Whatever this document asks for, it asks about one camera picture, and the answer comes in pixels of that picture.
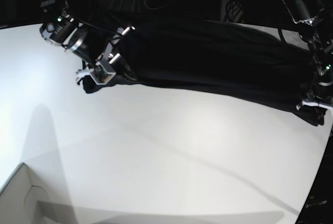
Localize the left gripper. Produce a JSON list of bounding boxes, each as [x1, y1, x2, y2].
[[296, 81, 332, 111]]

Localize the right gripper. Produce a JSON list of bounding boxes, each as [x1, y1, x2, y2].
[[74, 25, 136, 85]]

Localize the black t-shirt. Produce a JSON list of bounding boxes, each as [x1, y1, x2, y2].
[[82, 10, 327, 128]]

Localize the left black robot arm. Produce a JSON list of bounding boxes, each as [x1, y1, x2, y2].
[[280, 0, 332, 110]]

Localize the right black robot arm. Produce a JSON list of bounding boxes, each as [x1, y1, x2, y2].
[[40, 0, 137, 85]]

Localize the white cardboard box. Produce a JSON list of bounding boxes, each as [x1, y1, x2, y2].
[[1, 163, 54, 224]]

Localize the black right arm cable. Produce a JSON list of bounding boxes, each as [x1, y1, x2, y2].
[[65, 0, 125, 40]]

